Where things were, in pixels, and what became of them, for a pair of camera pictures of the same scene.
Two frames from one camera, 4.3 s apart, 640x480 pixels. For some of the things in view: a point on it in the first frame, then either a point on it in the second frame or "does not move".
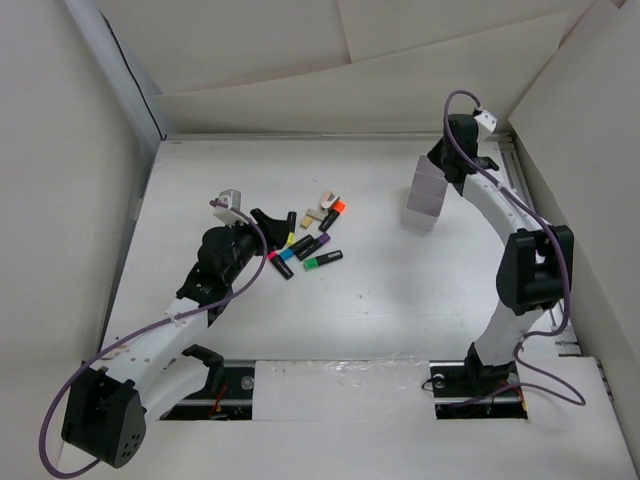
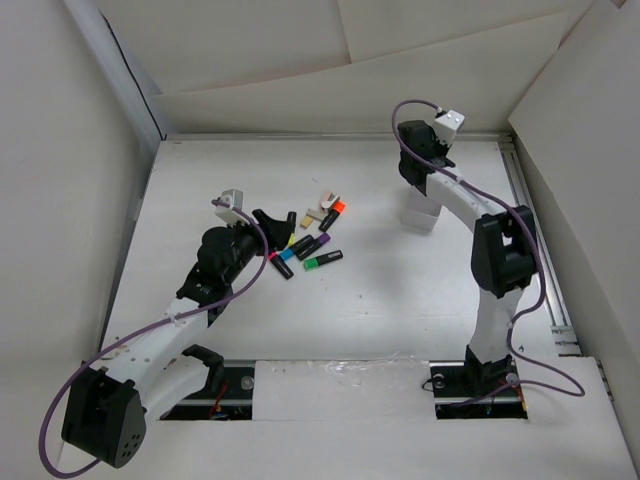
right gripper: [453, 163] to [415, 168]
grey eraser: [317, 214] does not move
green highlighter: [313, 263] does not move
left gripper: [275, 230] does not move
